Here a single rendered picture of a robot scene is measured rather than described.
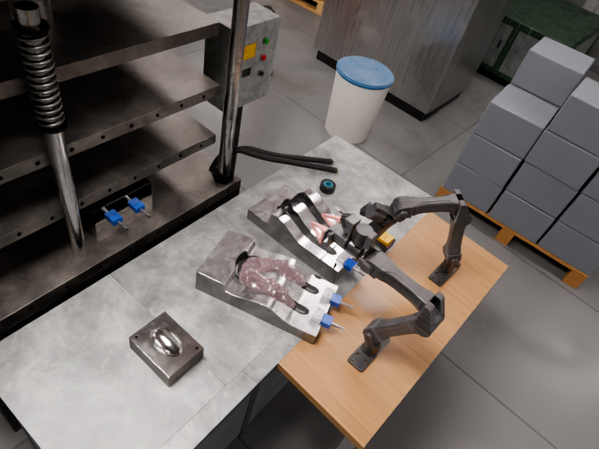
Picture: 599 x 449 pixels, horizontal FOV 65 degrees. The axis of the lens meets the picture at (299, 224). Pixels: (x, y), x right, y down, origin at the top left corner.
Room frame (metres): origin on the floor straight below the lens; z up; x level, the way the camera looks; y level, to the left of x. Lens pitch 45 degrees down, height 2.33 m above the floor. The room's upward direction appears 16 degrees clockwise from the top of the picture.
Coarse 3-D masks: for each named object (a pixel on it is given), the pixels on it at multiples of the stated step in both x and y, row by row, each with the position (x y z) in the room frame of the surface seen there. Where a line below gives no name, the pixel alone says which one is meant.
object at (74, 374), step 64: (256, 192) 1.64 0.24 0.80; (320, 192) 1.78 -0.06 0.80; (384, 192) 1.92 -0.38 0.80; (192, 256) 1.17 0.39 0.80; (64, 320) 0.75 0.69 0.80; (128, 320) 0.82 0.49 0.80; (192, 320) 0.89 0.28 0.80; (256, 320) 0.96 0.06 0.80; (0, 384) 0.49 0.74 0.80; (64, 384) 0.55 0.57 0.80; (128, 384) 0.60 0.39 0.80; (192, 384) 0.66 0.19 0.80; (256, 384) 0.72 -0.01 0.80; (64, 448) 0.38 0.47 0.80; (128, 448) 0.42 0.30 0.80; (192, 448) 0.47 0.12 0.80
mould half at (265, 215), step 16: (288, 192) 1.64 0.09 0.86; (256, 208) 1.48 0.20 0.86; (272, 208) 1.51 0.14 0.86; (304, 208) 1.49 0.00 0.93; (320, 208) 1.54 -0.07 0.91; (256, 224) 1.44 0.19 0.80; (272, 224) 1.40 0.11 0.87; (288, 224) 1.38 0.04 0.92; (288, 240) 1.35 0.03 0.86; (304, 240) 1.35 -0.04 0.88; (304, 256) 1.31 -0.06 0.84; (320, 256) 1.29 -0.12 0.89; (336, 256) 1.31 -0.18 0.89; (320, 272) 1.26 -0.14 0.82; (336, 272) 1.23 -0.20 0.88
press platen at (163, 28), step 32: (64, 0) 1.52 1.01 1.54; (96, 0) 1.59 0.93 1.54; (128, 0) 1.66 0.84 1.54; (160, 0) 1.74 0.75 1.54; (0, 32) 1.22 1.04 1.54; (64, 32) 1.32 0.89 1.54; (96, 32) 1.38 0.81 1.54; (128, 32) 1.43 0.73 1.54; (160, 32) 1.50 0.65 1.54; (192, 32) 1.58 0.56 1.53; (0, 64) 1.06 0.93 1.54; (64, 64) 1.15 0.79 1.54; (96, 64) 1.24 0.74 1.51; (0, 96) 0.98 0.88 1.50
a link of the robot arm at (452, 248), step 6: (450, 216) 1.48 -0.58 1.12; (450, 222) 1.48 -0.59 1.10; (450, 228) 1.47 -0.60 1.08; (456, 228) 1.44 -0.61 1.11; (462, 228) 1.45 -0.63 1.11; (450, 234) 1.46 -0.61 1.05; (456, 234) 1.45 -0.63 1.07; (462, 234) 1.46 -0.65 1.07; (450, 240) 1.46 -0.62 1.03; (456, 240) 1.45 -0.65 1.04; (462, 240) 1.46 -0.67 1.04; (444, 246) 1.50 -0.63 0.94; (450, 246) 1.45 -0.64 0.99; (456, 246) 1.46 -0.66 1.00; (444, 252) 1.49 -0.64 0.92; (450, 252) 1.45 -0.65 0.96; (456, 252) 1.45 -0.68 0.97; (450, 258) 1.45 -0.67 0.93
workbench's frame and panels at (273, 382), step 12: (276, 372) 0.97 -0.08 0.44; (264, 384) 0.89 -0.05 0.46; (276, 384) 1.01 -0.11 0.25; (252, 396) 0.83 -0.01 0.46; (264, 396) 0.93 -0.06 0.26; (240, 408) 0.77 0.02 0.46; (252, 408) 0.86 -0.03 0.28; (228, 420) 0.71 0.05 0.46; (240, 420) 0.79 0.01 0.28; (216, 432) 0.65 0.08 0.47; (228, 432) 0.73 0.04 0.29; (240, 432) 0.82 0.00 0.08; (36, 444) 0.50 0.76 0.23; (204, 444) 0.60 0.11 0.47; (216, 444) 0.66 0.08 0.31; (228, 444) 0.75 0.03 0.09
